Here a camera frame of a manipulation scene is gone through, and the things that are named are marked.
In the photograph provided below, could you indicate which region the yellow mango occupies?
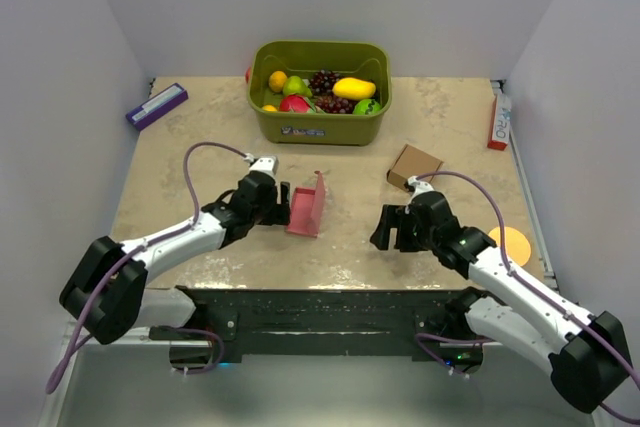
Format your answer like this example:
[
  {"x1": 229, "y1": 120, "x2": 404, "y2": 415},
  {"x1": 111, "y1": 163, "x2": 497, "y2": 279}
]
[{"x1": 332, "y1": 77, "x2": 377, "y2": 101}]

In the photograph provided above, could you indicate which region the dark grape bunch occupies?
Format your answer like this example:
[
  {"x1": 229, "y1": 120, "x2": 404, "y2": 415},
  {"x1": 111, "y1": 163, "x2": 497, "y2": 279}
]
[
  {"x1": 309, "y1": 69, "x2": 342, "y2": 96},
  {"x1": 314, "y1": 94, "x2": 357, "y2": 114}
]

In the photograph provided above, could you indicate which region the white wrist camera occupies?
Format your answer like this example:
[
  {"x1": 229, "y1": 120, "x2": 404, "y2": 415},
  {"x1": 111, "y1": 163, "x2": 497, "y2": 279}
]
[
  {"x1": 404, "y1": 176, "x2": 434, "y2": 197},
  {"x1": 249, "y1": 156, "x2": 279, "y2": 179}
]

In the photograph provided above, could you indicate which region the green lime fruit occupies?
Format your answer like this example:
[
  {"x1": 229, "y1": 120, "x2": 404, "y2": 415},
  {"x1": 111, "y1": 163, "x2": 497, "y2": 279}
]
[{"x1": 352, "y1": 98, "x2": 381, "y2": 116}]

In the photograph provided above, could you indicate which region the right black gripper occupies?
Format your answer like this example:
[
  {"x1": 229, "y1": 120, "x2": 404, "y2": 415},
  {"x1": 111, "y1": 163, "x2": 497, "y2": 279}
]
[{"x1": 369, "y1": 204, "x2": 438, "y2": 253}]

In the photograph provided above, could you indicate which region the aluminium frame rail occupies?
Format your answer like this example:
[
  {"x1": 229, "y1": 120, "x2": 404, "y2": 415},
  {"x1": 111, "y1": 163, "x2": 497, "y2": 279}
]
[{"x1": 488, "y1": 81, "x2": 556, "y2": 288}]

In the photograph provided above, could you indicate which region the olive green plastic tub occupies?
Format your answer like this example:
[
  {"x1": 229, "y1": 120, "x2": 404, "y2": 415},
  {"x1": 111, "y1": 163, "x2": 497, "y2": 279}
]
[{"x1": 246, "y1": 40, "x2": 391, "y2": 146}]

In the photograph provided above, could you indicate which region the green pear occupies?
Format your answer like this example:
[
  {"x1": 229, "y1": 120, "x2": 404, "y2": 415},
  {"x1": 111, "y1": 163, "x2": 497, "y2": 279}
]
[{"x1": 282, "y1": 75, "x2": 313, "y2": 98}]

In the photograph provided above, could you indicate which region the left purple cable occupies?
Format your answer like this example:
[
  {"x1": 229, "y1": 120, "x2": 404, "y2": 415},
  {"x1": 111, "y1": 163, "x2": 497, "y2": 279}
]
[{"x1": 44, "y1": 141, "x2": 254, "y2": 395}]

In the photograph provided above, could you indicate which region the orange round disc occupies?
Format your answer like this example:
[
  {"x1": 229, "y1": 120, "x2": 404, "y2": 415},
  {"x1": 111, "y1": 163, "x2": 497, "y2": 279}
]
[{"x1": 489, "y1": 226, "x2": 532, "y2": 267}]

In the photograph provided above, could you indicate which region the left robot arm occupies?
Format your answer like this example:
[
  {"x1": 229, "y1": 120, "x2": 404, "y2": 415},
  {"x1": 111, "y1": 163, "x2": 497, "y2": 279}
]
[{"x1": 59, "y1": 171, "x2": 290, "y2": 345}]

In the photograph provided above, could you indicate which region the pink paper box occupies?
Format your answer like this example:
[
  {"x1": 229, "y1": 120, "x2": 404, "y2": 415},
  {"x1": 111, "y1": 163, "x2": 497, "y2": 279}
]
[{"x1": 286, "y1": 171, "x2": 326, "y2": 238}]

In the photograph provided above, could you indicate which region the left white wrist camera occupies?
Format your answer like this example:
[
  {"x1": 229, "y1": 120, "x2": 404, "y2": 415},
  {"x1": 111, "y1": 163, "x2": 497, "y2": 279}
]
[{"x1": 249, "y1": 156, "x2": 279, "y2": 179}]

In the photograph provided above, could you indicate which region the red white toothpaste box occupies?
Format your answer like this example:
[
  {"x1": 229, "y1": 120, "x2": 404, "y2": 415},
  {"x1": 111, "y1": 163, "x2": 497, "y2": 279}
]
[{"x1": 487, "y1": 93, "x2": 512, "y2": 151}]

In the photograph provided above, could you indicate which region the dark grape bunch back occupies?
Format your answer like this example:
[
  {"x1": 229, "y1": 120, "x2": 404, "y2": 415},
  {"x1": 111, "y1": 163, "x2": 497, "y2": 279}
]
[{"x1": 309, "y1": 69, "x2": 342, "y2": 96}]

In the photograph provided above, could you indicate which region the brown cardboard box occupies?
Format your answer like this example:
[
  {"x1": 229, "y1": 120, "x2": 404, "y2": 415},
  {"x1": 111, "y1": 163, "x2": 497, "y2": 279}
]
[{"x1": 386, "y1": 144, "x2": 443, "y2": 191}]

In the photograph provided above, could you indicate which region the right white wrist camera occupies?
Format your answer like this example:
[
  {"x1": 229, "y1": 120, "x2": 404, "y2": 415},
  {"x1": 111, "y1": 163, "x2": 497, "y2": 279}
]
[{"x1": 404, "y1": 176, "x2": 434, "y2": 197}]

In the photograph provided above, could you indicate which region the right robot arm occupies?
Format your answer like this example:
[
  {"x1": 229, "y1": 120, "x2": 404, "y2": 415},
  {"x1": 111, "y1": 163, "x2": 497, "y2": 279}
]
[{"x1": 370, "y1": 191, "x2": 639, "y2": 413}]

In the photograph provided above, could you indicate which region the purple rectangular box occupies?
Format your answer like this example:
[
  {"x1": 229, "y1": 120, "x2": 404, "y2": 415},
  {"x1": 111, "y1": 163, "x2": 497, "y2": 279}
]
[{"x1": 125, "y1": 83, "x2": 189, "y2": 132}]

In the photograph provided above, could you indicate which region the dark grape bunch front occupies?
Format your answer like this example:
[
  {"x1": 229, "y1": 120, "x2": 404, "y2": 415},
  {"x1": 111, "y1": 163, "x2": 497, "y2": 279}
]
[{"x1": 314, "y1": 94, "x2": 357, "y2": 114}]

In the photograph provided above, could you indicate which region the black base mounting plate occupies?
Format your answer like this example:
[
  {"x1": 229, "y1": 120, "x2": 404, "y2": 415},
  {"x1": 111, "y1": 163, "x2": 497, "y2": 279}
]
[{"x1": 150, "y1": 287, "x2": 483, "y2": 372}]

